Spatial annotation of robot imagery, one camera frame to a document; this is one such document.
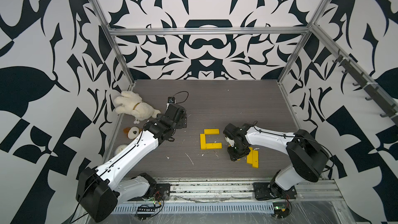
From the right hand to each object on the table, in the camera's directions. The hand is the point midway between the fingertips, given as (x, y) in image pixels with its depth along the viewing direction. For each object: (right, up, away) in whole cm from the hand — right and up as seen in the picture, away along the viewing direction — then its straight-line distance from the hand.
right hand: (233, 155), depth 86 cm
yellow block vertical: (-17, +6, +3) cm, 18 cm away
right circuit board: (+19, -19, -15) cm, 30 cm away
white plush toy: (-60, +28, +11) cm, 67 cm away
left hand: (-32, +23, -6) cm, 40 cm away
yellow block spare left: (+9, -1, -2) cm, 9 cm away
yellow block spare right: (+11, -3, -3) cm, 12 cm away
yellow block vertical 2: (-3, +7, -7) cm, 10 cm away
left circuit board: (-43, -20, -13) cm, 49 cm away
